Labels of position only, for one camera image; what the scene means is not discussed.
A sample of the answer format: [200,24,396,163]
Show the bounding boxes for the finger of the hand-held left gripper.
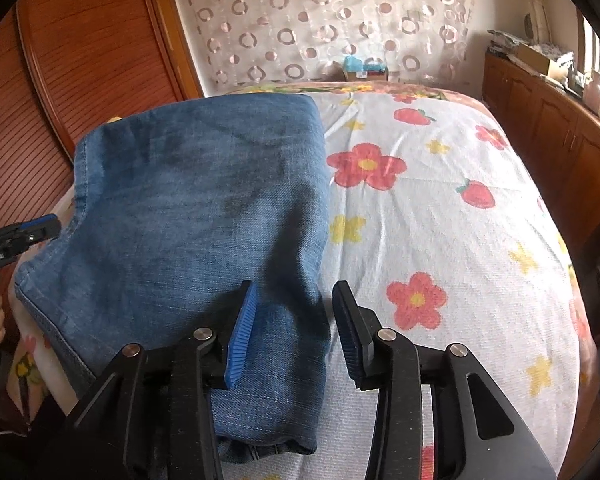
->
[2,214,62,253]

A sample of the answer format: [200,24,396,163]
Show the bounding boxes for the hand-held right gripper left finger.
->
[65,280,258,480]

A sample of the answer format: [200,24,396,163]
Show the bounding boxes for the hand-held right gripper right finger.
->
[331,280,561,480]

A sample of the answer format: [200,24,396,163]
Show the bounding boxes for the blue denim pants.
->
[12,94,333,463]

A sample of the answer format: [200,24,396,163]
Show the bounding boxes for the white flower print towel blanket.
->
[10,87,581,480]

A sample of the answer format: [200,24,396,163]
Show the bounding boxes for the wooden wardrobe door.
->
[0,0,203,241]

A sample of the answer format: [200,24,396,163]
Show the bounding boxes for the person's dark clothing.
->
[0,395,126,480]

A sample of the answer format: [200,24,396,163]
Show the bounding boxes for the pink floral blanket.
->
[5,80,600,431]

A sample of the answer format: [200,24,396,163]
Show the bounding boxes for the cardboard box with blue packs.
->
[341,55,388,82]

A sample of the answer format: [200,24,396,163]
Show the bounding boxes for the wooden cabinet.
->
[482,50,600,271]

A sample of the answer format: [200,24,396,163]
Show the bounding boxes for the open cardboard box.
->
[515,42,553,76]

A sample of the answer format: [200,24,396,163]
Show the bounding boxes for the white lace curtain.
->
[522,0,552,43]

